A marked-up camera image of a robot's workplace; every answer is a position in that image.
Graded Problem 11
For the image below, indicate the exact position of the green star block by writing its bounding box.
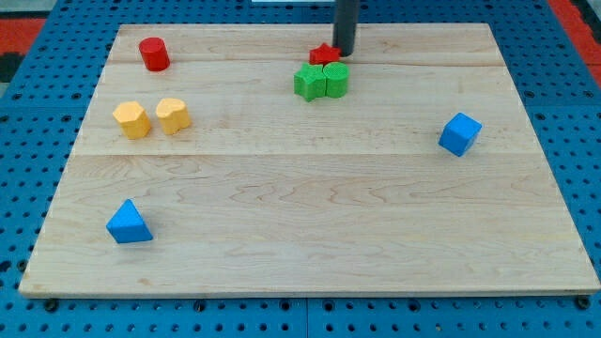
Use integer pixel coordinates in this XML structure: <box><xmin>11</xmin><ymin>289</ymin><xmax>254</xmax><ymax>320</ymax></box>
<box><xmin>294</xmin><ymin>63</ymin><xmax>327</xmax><ymax>101</ymax></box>

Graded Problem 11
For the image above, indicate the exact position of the red star block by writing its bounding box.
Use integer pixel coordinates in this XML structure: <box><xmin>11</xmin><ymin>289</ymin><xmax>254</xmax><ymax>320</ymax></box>
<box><xmin>309</xmin><ymin>43</ymin><xmax>341</xmax><ymax>66</ymax></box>

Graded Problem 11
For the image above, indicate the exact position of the light wooden board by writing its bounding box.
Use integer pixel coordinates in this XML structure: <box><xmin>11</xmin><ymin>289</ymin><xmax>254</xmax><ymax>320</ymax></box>
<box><xmin>20</xmin><ymin>23</ymin><xmax>600</xmax><ymax>299</ymax></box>

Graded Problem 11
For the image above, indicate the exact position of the green cylinder block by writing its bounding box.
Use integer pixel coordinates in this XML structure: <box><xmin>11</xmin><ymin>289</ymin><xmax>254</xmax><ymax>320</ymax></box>
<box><xmin>323</xmin><ymin>62</ymin><xmax>349</xmax><ymax>99</ymax></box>

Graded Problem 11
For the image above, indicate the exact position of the yellow heart block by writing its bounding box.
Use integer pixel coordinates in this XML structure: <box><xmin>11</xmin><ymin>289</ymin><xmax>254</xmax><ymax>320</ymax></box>
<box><xmin>156</xmin><ymin>98</ymin><xmax>192</xmax><ymax>135</ymax></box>

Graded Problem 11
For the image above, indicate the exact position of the blue cube block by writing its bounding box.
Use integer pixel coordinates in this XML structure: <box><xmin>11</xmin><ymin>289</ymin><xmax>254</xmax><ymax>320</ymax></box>
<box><xmin>439</xmin><ymin>112</ymin><xmax>483</xmax><ymax>157</ymax></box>

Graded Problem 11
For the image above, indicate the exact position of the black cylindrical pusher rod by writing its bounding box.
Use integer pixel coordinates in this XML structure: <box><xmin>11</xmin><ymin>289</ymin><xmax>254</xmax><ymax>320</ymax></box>
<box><xmin>332</xmin><ymin>0</ymin><xmax>360</xmax><ymax>57</ymax></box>

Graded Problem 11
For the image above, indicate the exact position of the yellow hexagon block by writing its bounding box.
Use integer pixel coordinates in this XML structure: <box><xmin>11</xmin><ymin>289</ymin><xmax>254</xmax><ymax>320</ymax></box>
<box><xmin>113</xmin><ymin>100</ymin><xmax>151</xmax><ymax>140</ymax></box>

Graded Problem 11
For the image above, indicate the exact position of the blue triangle block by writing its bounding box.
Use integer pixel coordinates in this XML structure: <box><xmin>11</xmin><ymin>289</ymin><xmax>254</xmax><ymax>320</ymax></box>
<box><xmin>106</xmin><ymin>199</ymin><xmax>153</xmax><ymax>244</ymax></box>

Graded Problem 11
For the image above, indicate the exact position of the red cylinder block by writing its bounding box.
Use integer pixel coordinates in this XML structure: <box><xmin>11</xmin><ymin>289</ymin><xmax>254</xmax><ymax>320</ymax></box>
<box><xmin>138</xmin><ymin>37</ymin><xmax>170</xmax><ymax>71</ymax></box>

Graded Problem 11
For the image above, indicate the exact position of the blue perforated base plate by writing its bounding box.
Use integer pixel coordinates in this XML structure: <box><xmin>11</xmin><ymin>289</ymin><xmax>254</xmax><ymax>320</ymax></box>
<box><xmin>1</xmin><ymin>0</ymin><xmax>600</xmax><ymax>337</ymax></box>

